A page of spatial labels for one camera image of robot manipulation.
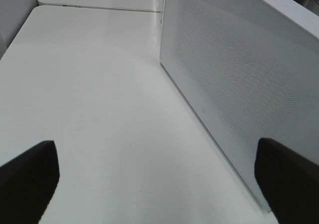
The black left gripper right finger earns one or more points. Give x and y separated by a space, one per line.
289 183

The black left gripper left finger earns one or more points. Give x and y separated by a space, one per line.
27 184

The white microwave door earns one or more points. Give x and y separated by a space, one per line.
249 69

